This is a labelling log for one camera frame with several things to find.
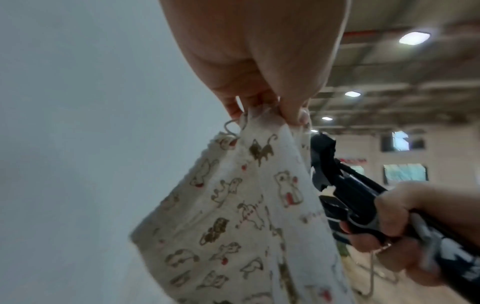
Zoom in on cat print drawstring bag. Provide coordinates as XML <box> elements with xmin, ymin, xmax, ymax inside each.
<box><xmin>129</xmin><ymin>106</ymin><xmax>358</xmax><ymax>304</ymax></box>

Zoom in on black bike pumps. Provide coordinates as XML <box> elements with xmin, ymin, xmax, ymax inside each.
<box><xmin>309</xmin><ymin>132</ymin><xmax>480</xmax><ymax>300</ymax></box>

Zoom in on person's right hand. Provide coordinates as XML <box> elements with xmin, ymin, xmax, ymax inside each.
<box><xmin>339</xmin><ymin>181</ymin><xmax>480</xmax><ymax>287</ymax></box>

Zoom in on person's left hand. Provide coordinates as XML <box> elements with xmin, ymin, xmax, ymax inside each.
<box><xmin>159</xmin><ymin>0</ymin><xmax>354</xmax><ymax>126</ymax></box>

